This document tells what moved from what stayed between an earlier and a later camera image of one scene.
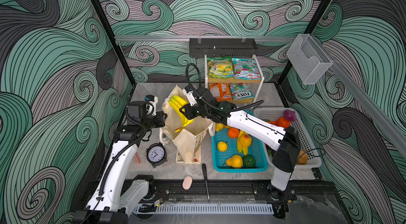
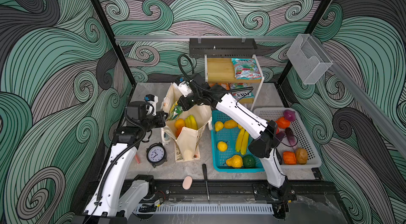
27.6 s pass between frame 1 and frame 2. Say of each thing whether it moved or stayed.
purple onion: stayed
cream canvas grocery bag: stayed
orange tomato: stayed
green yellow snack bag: moved
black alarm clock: stayed
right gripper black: moved
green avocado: stayed
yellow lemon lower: stayed
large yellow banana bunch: moved
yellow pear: stayed
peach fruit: moved
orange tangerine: moved
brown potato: stayed
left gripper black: stayed
